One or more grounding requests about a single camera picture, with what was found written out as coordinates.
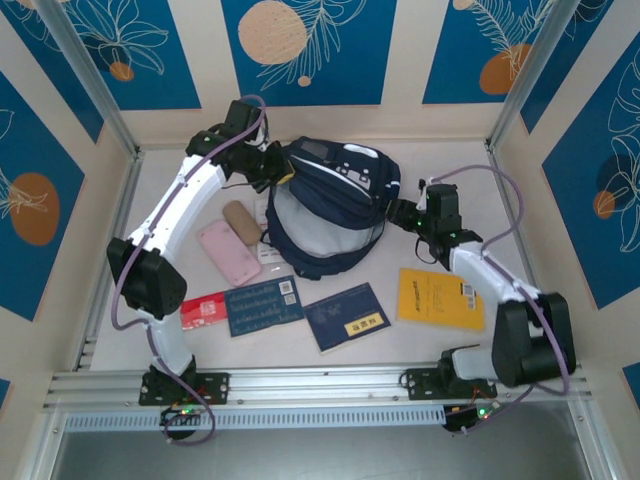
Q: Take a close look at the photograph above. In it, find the navy blue student backpack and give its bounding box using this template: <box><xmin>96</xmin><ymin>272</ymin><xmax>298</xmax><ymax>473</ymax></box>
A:
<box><xmin>259</xmin><ymin>135</ymin><xmax>403</xmax><ymax>281</ymax></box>

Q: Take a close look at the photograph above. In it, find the tan glasses case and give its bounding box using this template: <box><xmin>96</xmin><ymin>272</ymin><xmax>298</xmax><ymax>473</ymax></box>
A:
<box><xmin>222</xmin><ymin>200</ymin><xmax>264</xmax><ymax>246</ymax></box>

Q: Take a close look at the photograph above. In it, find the clear packet with red print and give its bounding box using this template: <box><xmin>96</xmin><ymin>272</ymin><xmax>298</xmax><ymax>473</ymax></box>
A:
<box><xmin>253</xmin><ymin>197</ymin><xmax>282</xmax><ymax>274</ymax></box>

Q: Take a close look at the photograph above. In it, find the yellow notebook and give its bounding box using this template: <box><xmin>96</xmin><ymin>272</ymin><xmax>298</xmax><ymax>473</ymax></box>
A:
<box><xmin>397</xmin><ymin>267</ymin><xmax>486</xmax><ymax>333</ymax></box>

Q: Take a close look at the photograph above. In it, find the pink pencil case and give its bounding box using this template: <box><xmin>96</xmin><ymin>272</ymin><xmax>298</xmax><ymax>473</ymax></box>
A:
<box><xmin>199</xmin><ymin>219</ymin><xmax>263</xmax><ymax>287</ymax></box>

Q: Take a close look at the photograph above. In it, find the navy book with yellow label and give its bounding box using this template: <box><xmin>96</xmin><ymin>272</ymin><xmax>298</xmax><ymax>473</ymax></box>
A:
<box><xmin>303</xmin><ymin>282</ymin><xmax>392</xmax><ymax>356</ymax></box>

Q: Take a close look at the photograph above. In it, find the navy card with QR codes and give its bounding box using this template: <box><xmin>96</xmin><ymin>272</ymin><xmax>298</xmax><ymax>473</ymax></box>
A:
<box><xmin>223</xmin><ymin>274</ymin><xmax>306</xmax><ymax>339</ymax></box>

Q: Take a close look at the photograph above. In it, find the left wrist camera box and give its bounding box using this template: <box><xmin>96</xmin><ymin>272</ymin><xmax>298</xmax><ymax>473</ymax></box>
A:
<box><xmin>247</xmin><ymin>124</ymin><xmax>271</xmax><ymax>152</ymax></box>

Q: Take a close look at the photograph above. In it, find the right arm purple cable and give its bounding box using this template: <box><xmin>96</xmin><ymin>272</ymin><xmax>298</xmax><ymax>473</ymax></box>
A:
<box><xmin>424</xmin><ymin>165</ymin><xmax>574</xmax><ymax>435</ymax></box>

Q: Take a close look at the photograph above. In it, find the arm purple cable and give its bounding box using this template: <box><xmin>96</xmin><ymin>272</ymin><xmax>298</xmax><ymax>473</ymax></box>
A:
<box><xmin>424</xmin><ymin>165</ymin><xmax>574</xmax><ymax>435</ymax></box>
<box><xmin>110</xmin><ymin>93</ymin><xmax>266</xmax><ymax>446</ymax></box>

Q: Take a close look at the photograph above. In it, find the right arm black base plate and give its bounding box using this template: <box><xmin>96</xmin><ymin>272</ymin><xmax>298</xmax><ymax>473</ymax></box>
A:
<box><xmin>401</xmin><ymin>368</ymin><xmax>499</xmax><ymax>401</ymax></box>

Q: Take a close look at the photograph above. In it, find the aluminium frame post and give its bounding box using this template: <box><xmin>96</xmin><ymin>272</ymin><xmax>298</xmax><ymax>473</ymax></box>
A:
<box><xmin>489</xmin><ymin>0</ymin><xmax>584</xmax><ymax>144</ymax></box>
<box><xmin>34</xmin><ymin>0</ymin><xmax>142</xmax><ymax>157</ymax></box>

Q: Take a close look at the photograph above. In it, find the aluminium mounting rail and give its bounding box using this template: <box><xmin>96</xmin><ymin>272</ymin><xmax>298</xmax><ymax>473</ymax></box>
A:
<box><xmin>42</xmin><ymin>360</ymin><xmax>596</xmax><ymax>412</ymax></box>

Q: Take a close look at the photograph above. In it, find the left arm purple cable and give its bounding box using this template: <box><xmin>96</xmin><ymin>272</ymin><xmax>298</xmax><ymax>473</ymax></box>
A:
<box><xmin>110</xmin><ymin>93</ymin><xmax>266</xmax><ymax>446</ymax></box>

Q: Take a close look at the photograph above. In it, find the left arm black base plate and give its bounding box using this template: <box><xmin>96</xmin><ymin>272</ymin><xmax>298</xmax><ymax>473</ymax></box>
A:
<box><xmin>138</xmin><ymin>372</ymin><xmax>231</xmax><ymax>406</ymax></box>

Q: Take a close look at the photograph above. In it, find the white slotted cable duct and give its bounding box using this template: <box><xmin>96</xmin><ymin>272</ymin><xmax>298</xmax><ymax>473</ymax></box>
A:
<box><xmin>62</xmin><ymin>405</ymin><xmax>449</xmax><ymax>432</ymax></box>

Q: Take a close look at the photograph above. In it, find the aluminium frame leg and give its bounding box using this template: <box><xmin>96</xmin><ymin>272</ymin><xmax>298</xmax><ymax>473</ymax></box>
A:
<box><xmin>19</xmin><ymin>407</ymin><xmax>69</xmax><ymax>480</ymax></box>
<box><xmin>567</xmin><ymin>399</ymin><xmax>626</xmax><ymax>480</ymax></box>

